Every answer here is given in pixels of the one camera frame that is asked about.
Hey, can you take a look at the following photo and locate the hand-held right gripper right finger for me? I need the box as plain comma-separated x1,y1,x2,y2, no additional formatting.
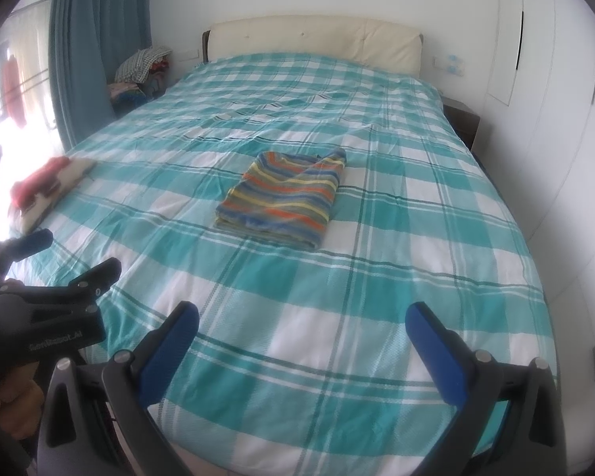
405,301,576,476

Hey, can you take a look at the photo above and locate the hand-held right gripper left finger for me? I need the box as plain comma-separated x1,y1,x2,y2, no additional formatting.
35,301,200,476

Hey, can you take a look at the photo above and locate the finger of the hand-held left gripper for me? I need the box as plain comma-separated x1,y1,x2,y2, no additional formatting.
0,257,122,318
0,229,54,271

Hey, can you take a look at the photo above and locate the striped knit shirt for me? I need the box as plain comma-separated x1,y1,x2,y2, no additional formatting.
213,146,348,251

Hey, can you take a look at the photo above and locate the pile of clothes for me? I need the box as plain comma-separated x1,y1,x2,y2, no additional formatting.
108,46,173,120

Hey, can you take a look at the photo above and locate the person's left hand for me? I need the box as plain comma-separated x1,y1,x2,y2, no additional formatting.
0,363,46,449

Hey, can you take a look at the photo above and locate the red and cream folded cloth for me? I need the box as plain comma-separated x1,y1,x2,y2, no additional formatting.
17,159,97,234

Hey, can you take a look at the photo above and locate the teal plaid blanket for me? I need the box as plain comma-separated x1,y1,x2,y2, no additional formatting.
7,52,561,467

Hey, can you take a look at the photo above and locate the red hanging garment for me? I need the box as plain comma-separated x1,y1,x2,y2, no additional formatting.
0,54,29,126

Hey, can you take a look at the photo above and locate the teal curtain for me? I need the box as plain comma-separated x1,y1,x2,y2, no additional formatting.
48,0,154,152

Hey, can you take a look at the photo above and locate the dark wooden nightstand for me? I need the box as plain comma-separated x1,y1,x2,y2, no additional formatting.
441,96,482,152

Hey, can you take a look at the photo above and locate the white wardrobe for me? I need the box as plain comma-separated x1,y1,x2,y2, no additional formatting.
486,0,595,407

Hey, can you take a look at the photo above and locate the cream padded headboard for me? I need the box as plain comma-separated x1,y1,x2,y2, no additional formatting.
201,16,424,79

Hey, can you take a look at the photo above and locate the white wall socket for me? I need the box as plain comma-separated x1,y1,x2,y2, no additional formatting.
434,54,464,76

